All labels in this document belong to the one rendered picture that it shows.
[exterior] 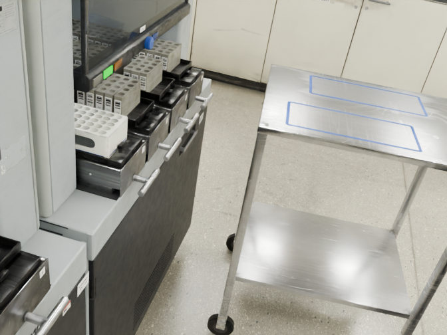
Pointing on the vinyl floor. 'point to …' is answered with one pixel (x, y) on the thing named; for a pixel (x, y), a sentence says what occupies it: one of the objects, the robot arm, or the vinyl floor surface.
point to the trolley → (425, 132)
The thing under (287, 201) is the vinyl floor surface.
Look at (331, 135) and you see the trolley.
